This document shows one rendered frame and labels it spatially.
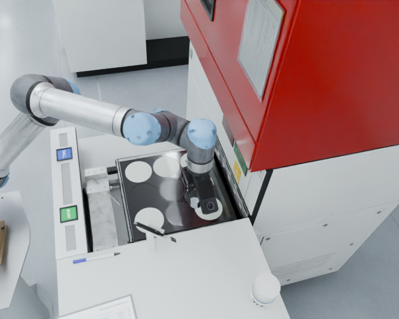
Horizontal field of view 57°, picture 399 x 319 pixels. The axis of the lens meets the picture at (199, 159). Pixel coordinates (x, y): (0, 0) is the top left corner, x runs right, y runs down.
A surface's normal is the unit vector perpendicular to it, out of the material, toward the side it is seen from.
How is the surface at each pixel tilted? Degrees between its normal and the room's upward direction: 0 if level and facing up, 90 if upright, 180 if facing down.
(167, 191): 0
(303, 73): 90
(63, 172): 0
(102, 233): 0
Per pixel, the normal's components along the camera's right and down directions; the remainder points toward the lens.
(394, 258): 0.07, -0.62
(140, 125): -0.33, 0.11
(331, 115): 0.27, 0.76
